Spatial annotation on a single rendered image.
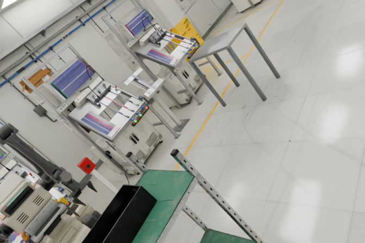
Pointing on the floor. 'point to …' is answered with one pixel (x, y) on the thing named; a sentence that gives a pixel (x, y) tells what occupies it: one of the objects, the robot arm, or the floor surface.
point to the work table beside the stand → (212, 46)
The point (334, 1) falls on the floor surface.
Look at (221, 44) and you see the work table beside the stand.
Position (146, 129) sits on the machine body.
